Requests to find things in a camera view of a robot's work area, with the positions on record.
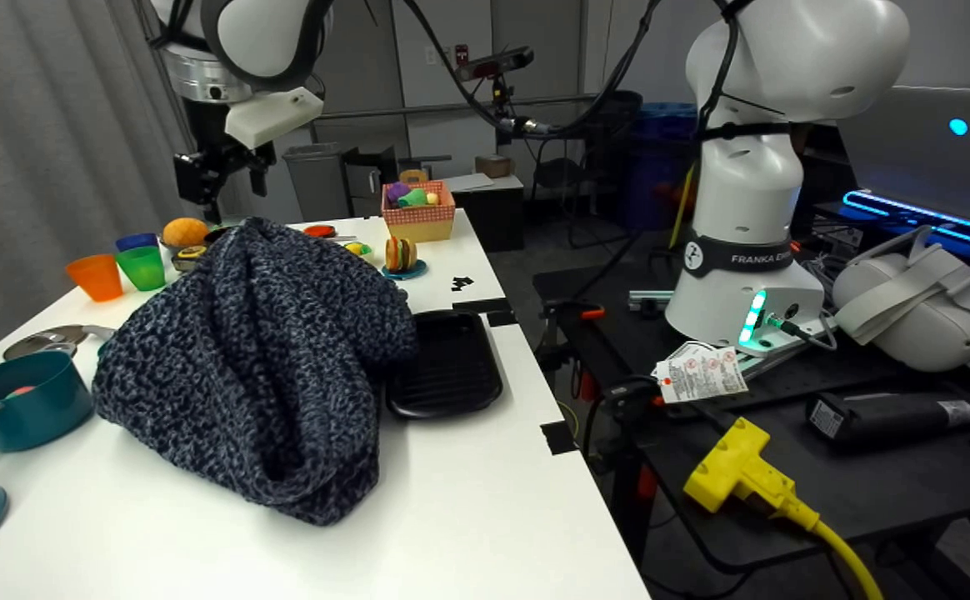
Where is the silver metal lid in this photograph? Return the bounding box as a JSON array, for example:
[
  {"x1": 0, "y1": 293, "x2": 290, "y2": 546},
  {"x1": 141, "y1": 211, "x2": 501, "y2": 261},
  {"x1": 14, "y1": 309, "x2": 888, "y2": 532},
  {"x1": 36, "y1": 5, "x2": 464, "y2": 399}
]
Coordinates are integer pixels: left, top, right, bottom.
[{"x1": 0, "y1": 319, "x2": 116, "y2": 366}]

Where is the black box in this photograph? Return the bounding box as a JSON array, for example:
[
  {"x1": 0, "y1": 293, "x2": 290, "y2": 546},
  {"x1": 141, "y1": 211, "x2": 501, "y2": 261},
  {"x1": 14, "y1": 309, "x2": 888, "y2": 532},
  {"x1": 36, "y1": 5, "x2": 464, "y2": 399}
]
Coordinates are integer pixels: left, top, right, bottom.
[{"x1": 336, "y1": 147, "x2": 405, "y2": 219}]

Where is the grey knit cloth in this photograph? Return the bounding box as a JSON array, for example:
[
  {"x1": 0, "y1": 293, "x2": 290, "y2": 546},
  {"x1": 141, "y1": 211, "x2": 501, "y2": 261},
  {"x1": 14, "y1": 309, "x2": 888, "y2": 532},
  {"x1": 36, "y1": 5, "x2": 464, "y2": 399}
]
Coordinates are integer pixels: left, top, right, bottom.
[{"x1": 89, "y1": 213, "x2": 420, "y2": 530}]

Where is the black robot cart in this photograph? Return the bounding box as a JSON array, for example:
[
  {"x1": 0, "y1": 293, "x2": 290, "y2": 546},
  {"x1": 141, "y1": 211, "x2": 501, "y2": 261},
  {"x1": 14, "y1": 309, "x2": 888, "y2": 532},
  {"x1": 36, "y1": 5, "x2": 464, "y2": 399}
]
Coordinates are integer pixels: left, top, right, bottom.
[{"x1": 531, "y1": 227, "x2": 970, "y2": 600}]

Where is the toy burger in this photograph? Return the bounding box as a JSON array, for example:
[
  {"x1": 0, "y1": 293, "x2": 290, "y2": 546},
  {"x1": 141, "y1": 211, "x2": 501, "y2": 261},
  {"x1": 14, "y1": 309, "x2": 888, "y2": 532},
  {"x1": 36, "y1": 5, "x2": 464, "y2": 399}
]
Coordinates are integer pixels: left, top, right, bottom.
[{"x1": 384, "y1": 232, "x2": 420, "y2": 278}]

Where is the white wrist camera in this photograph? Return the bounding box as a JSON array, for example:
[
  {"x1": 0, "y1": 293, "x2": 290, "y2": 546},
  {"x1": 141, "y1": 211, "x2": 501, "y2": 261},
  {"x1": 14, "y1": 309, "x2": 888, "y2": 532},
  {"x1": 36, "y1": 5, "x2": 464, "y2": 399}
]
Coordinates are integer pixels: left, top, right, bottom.
[{"x1": 220, "y1": 82, "x2": 330, "y2": 153}]

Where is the black desk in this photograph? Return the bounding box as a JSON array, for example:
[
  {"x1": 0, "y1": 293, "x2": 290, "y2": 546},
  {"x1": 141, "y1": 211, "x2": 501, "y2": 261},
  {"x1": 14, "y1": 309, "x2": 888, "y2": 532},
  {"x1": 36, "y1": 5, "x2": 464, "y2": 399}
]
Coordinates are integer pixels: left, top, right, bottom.
[{"x1": 439, "y1": 171, "x2": 531, "y2": 252}]

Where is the orange toy fruit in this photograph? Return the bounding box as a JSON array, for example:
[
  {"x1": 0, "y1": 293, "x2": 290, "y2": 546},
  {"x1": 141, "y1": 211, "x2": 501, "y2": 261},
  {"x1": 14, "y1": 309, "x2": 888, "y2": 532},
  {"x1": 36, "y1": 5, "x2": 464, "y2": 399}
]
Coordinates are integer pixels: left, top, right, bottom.
[{"x1": 160, "y1": 213, "x2": 213, "y2": 252}]

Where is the grey curtain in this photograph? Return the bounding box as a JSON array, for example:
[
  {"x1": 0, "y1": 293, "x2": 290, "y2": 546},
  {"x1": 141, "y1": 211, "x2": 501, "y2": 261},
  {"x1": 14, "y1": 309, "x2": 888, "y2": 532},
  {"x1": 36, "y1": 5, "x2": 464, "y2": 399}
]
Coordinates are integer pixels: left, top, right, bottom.
[{"x1": 0, "y1": 0, "x2": 227, "y2": 376}]

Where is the grey cabinet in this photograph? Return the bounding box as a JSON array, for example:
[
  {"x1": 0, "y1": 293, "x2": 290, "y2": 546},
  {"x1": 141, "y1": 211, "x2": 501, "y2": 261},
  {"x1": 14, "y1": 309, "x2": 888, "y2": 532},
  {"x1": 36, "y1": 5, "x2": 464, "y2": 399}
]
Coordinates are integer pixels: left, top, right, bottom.
[{"x1": 279, "y1": 143, "x2": 357, "y2": 219}]

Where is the black handheld device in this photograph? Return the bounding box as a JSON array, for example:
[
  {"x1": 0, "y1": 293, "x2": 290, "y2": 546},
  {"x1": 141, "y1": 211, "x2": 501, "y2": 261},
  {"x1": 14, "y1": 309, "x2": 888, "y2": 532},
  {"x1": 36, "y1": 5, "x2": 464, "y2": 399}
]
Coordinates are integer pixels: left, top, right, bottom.
[{"x1": 803, "y1": 387, "x2": 970, "y2": 455}]

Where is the teal toy pot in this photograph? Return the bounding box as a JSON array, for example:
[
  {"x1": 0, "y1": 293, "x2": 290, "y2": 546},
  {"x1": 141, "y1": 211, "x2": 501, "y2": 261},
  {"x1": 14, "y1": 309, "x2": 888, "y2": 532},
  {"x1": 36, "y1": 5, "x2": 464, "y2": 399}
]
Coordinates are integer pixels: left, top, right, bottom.
[{"x1": 0, "y1": 351, "x2": 101, "y2": 457}]

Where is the blue plastic cup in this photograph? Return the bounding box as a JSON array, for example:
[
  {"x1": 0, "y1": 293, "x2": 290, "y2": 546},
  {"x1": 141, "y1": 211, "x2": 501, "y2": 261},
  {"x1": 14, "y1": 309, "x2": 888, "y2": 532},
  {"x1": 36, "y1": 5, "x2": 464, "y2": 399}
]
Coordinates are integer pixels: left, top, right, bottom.
[{"x1": 115, "y1": 231, "x2": 164, "y2": 256}]

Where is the wooden toy box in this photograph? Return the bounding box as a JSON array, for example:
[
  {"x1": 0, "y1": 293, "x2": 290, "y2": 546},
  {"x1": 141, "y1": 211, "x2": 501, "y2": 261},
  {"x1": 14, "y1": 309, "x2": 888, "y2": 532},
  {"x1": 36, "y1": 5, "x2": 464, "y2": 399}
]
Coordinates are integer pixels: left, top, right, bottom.
[{"x1": 376, "y1": 179, "x2": 460, "y2": 247}]

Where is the black office chair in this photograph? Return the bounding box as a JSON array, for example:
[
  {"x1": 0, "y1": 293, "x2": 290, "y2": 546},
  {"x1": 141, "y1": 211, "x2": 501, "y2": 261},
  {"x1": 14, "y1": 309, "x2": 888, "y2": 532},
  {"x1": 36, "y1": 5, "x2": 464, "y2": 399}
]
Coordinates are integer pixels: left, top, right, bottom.
[{"x1": 528, "y1": 90, "x2": 646, "y2": 249}]

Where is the black plastic tray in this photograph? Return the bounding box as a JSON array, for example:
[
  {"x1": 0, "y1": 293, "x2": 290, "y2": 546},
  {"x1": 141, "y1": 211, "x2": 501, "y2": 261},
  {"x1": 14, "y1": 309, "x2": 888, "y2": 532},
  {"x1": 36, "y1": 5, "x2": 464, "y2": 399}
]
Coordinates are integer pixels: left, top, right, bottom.
[{"x1": 380, "y1": 308, "x2": 507, "y2": 426}]

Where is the yellow power plug cable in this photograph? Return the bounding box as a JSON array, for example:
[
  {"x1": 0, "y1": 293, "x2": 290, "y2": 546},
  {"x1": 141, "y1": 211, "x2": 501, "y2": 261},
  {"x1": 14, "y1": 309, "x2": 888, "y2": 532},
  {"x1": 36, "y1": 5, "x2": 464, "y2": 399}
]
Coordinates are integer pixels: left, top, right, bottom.
[{"x1": 679, "y1": 412, "x2": 891, "y2": 600}]

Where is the blue bin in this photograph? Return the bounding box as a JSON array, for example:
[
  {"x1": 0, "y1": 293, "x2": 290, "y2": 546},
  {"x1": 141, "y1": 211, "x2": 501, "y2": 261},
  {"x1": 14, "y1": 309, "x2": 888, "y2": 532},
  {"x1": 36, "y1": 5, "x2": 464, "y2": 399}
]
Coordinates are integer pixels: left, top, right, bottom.
[{"x1": 624, "y1": 99, "x2": 700, "y2": 232}]

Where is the grey laptop with blue light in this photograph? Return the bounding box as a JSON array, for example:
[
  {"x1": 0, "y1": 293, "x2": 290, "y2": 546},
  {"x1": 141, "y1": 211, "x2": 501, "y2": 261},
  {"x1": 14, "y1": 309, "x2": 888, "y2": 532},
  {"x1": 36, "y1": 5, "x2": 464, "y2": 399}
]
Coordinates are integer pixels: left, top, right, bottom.
[{"x1": 833, "y1": 82, "x2": 970, "y2": 278}]

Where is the small teal plate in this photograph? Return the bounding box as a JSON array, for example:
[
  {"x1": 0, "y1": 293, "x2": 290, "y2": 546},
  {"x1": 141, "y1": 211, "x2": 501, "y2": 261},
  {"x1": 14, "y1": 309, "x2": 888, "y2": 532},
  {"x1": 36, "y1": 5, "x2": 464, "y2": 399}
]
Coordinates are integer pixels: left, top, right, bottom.
[{"x1": 380, "y1": 256, "x2": 435, "y2": 285}]

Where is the orange plastic cup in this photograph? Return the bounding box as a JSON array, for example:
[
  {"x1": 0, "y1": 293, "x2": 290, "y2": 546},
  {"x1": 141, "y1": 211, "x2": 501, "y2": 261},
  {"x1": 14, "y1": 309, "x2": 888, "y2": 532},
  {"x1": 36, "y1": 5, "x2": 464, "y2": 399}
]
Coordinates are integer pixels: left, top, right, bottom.
[{"x1": 65, "y1": 249, "x2": 131, "y2": 308}]

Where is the white VR headset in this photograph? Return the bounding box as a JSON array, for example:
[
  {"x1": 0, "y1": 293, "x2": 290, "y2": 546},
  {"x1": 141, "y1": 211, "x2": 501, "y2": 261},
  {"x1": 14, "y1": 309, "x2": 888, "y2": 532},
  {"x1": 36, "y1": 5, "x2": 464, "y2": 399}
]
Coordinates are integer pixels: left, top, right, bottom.
[{"x1": 830, "y1": 223, "x2": 970, "y2": 376}]

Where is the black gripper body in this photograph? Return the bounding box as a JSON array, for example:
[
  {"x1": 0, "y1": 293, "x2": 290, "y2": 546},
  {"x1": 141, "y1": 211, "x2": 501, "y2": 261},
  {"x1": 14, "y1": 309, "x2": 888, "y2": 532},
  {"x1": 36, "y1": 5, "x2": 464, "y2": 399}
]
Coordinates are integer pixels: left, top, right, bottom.
[{"x1": 171, "y1": 99, "x2": 279, "y2": 199}]

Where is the white red packet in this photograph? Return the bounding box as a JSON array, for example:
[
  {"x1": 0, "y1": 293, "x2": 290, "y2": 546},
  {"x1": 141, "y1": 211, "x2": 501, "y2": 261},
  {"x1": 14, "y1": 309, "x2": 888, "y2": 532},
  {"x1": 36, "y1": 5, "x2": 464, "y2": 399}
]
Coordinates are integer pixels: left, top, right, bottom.
[{"x1": 650, "y1": 337, "x2": 753, "y2": 406}]

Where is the small brown box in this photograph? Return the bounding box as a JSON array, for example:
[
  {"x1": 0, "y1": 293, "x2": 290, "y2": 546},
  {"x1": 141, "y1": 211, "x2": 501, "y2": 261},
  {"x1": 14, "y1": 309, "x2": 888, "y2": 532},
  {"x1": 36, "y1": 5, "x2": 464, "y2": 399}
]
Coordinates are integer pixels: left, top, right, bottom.
[{"x1": 474, "y1": 153, "x2": 516, "y2": 185}]

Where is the green plastic cup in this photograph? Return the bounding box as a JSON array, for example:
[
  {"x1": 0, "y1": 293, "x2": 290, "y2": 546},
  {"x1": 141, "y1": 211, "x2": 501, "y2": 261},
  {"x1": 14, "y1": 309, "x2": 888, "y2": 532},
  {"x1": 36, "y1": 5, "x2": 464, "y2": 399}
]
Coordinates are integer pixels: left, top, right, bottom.
[{"x1": 115, "y1": 245, "x2": 171, "y2": 297}]

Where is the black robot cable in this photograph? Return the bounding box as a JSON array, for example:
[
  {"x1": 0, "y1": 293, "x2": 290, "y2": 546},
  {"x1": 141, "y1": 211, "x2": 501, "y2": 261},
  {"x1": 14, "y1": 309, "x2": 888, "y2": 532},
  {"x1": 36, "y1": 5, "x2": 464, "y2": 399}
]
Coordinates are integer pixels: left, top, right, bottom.
[{"x1": 397, "y1": 0, "x2": 761, "y2": 143}]

